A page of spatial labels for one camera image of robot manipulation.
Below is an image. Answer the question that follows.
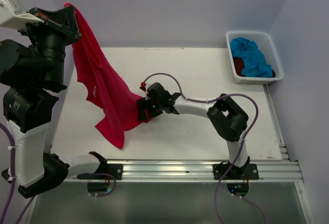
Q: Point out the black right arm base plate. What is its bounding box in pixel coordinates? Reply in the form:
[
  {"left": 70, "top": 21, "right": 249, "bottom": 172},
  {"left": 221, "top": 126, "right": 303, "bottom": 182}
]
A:
[{"left": 212, "top": 162, "right": 260, "bottom": 180}]

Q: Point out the white plastic laundry basket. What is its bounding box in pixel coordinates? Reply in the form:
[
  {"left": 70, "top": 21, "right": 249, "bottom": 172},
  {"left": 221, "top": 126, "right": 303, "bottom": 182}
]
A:
[{"left": 226, "top": 31, "right": 283, "bottom": 85}]

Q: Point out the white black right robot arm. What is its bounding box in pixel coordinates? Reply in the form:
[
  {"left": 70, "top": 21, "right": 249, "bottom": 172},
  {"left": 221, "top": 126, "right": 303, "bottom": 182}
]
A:
[{"left": 137, "top": 82, "right": 250, "bottom": 179}]

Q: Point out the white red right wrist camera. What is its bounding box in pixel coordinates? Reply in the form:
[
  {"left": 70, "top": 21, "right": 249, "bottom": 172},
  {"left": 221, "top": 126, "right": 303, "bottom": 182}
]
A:
[{"left": 139, "top": 81, "right": 150, "bottom": 100}]

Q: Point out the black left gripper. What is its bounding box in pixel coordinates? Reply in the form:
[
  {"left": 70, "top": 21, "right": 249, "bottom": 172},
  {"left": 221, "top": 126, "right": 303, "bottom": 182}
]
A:
[{"left": 15, "top": 4, "right": 80, "bottom": 88}]

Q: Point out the dark red t shirt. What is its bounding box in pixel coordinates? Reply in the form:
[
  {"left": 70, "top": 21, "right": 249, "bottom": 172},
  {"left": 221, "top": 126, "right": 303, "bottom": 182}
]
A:
[{"left": 233, "top": 58, "right": 276, "bottom": 78}]

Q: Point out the blue t shirt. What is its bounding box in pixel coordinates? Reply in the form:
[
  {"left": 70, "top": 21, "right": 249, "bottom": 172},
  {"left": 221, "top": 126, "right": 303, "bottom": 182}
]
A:
[{"left": 230, "top": 38, "right": 267, "bottom": 64}]

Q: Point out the aluminium mounting rail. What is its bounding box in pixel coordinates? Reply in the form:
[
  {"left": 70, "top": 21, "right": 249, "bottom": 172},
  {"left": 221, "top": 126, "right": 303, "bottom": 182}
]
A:
[{"left": 61, "top": 159, "right": 303, "bottom": 183}]

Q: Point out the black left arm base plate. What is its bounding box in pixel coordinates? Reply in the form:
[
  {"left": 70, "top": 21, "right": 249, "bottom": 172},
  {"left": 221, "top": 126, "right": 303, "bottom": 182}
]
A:
[{"left": 103, "top": 163, "right": 123, "bottom": 180}]

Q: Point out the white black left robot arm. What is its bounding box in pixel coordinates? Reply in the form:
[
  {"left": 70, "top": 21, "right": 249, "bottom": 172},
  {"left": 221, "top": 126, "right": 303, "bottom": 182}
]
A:
[{"left": 1, "top": 5, "right": 107, "bottom": 198}]

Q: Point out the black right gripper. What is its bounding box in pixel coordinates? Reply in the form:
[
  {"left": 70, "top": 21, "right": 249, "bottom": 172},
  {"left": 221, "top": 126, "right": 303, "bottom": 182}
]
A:
[{"left": 137, "top": 96, "right": 163, "bottom": 121}]

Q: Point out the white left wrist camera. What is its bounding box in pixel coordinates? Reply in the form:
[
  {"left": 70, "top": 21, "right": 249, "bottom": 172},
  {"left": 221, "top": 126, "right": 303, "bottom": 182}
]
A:
[{"left": 1, "top": 0, "right": 44, "bottom": 30}]

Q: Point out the pink red t shirt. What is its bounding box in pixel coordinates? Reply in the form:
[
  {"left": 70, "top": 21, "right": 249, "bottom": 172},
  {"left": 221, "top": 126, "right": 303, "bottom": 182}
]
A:
[{"left": 72, "top": 9, "right": 141, "bottom": 149}]

